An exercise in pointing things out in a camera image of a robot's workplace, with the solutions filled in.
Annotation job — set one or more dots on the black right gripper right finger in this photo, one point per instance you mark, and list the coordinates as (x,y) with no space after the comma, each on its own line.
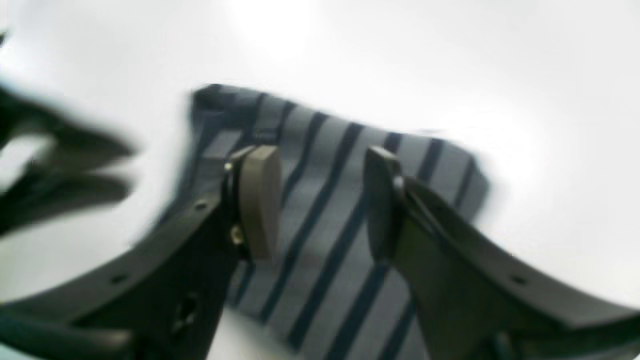
(473,300)

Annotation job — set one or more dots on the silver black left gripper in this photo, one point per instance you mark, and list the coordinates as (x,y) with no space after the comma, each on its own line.
(64,177)

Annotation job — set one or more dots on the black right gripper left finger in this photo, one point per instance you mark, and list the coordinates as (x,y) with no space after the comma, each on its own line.
(161,300)

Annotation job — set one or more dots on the navy white striped T-shirt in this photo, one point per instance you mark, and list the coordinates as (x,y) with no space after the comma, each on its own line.
(324,296)

